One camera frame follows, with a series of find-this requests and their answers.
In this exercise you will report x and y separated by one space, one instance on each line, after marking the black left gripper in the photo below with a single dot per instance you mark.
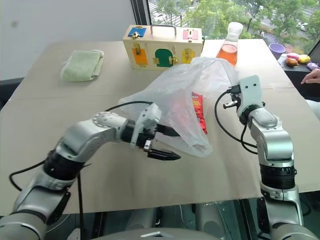
147 140

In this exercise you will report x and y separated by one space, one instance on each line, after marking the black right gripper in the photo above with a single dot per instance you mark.
235 101

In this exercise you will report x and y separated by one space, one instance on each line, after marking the translucent white plastic bag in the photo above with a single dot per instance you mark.
175 95

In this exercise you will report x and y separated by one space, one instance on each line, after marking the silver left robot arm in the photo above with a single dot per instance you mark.
82 136

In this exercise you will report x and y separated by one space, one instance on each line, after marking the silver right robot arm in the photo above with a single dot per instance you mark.
273 140

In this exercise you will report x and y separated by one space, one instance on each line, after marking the bystander bare hand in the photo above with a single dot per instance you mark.
312 76

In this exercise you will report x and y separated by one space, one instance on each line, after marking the red snack packet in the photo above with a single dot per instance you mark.
200 112

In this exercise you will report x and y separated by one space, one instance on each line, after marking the flask with orange liquid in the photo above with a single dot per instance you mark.
229 48

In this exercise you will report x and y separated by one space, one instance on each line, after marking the purple plastic bowl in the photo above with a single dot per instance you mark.
277 50

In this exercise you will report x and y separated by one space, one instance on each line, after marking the black side table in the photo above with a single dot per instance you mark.
300 83

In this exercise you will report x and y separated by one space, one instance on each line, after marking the brown toy onion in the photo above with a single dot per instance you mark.
291 62

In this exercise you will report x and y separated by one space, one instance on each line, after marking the pink toy fruit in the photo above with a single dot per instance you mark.
292 55

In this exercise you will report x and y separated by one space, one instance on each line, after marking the bystander light clothing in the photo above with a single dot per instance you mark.
315 107

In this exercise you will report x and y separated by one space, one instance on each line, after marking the yellow toy fruit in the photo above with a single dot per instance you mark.
304 58

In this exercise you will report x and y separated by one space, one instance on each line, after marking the purple toy vegetable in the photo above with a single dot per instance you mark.
313 65

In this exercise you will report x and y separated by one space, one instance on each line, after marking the wooden lock box toy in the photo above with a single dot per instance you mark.
162 46

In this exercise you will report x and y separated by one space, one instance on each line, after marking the folded green towel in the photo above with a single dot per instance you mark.
82 65

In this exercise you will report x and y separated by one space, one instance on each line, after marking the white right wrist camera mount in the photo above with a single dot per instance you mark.
250 90

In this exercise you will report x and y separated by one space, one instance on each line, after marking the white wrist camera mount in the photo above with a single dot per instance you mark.
250 90
148 119

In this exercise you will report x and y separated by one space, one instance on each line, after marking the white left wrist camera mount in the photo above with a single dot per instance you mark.
148 119

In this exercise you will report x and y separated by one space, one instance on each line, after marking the dark window frame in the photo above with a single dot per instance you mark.
140 12

